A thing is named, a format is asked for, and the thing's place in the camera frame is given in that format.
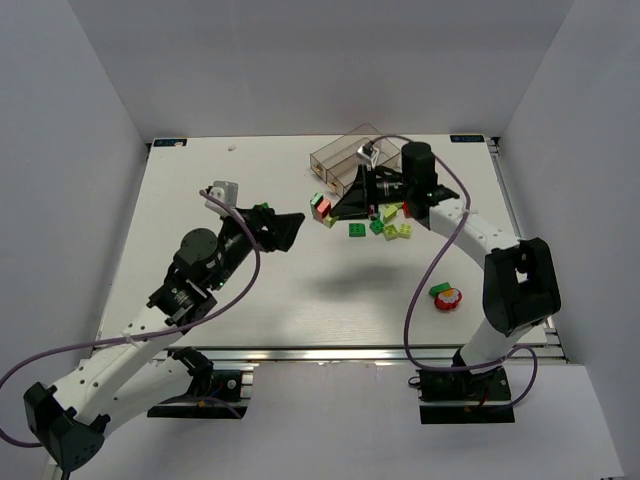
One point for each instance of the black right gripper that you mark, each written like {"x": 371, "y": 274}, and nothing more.
{"x": 371, "y": 189}

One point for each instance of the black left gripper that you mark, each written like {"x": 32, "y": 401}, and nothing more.
{"x": 264, "y": 229}

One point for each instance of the red yellow green lego stack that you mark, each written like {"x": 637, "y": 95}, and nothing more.
{"x": 320, "y": 209}

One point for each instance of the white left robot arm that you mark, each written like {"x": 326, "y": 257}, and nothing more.
{"x": 72, "y": 417}

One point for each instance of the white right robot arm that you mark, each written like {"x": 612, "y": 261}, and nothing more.
{"x": 520, "y": 288}

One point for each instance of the green flat lego brick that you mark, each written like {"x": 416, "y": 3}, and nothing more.
{"x": 356, "y": 230}

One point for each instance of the green lego brick middle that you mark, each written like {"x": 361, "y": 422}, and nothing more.
{"x": 376, "y": 226}

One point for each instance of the clear three-compartment organizer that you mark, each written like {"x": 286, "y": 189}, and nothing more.
{"x": 336, "y": 163}

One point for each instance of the lime lego brick lower right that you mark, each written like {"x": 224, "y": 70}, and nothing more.
{"x": 405, "y": 231}

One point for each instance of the green brick by flower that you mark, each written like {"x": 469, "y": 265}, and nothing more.
{"x": 435, "y": 290}

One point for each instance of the red flower toy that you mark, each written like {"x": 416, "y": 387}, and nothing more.
{"x": 447, "y": 300}

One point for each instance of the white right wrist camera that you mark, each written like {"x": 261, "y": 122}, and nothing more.
{"x": 368, "y": 155}

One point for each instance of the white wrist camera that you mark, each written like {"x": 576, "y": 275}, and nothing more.
{"x": 224, "y": 192}
{"x": 368, "y": 155}

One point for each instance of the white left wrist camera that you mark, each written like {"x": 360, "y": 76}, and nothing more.
{"x": 224, "y": 192}

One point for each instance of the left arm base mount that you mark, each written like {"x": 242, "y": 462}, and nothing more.
{"x": 227, "y": 399}

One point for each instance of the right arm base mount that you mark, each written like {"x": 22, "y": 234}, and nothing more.
{"x": 459, "y": 398}

